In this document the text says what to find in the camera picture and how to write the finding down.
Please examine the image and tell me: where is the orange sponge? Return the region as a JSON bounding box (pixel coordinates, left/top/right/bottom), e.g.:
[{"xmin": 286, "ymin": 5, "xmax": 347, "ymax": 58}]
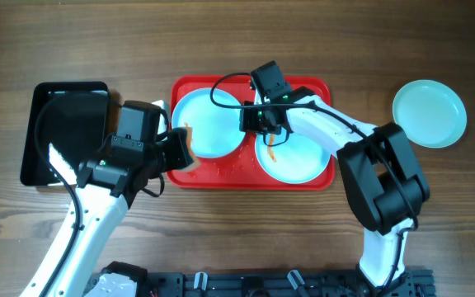
[{"xmin": 181, "ymin": 126, "xmax": 200, "ymax": 172}]

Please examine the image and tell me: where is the light blue plate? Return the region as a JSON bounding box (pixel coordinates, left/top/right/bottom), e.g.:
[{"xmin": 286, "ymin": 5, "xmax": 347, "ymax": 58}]
[
  {"xmin": 172, "ymin": 87, "xmax": 245, "ymax": 158},
  {"xmin": 392, "ymin": 79, "xmax": 468, "ymax": 149},
  {"xmin": 255, "ymin": 130, "xmax": 331, "ymax": 184}
]

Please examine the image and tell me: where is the light blue plate back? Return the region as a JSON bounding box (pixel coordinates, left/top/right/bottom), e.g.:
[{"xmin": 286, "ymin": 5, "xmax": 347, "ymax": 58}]
[{"xmin": 172, "ymin": 87, "xmax": 245, "ymax": 158}]

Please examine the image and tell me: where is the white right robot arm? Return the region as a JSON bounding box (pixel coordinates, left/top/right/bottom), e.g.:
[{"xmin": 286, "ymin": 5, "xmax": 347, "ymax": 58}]
[{"xmin": 240, "ymin": 61, "xmax": 430, "ymax": 296}]

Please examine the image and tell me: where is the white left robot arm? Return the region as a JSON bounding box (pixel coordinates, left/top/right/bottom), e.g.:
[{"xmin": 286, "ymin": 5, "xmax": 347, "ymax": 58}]
[{"xmin": 22, "ymin": 101, "xmax": 196, "ymax": 296}]

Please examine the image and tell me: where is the red plastic tray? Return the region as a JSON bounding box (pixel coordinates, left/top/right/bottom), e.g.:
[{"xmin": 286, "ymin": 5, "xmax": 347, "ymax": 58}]
[{"xmin": 167, "ymin": 75, "xmax": 335, "ymax": 191}]

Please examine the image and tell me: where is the black water basin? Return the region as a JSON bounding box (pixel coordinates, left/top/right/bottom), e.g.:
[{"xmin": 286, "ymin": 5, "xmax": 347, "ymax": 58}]
[{"xmin": 20, "ymin": 82, "xmax": 110, "ymax": 186}]

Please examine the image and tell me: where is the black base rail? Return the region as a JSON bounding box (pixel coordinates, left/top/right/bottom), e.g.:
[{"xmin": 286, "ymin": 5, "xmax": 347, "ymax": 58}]
[{"xmin": 84, "ymin": 270, "xmax": 436, "ymax": 297}]

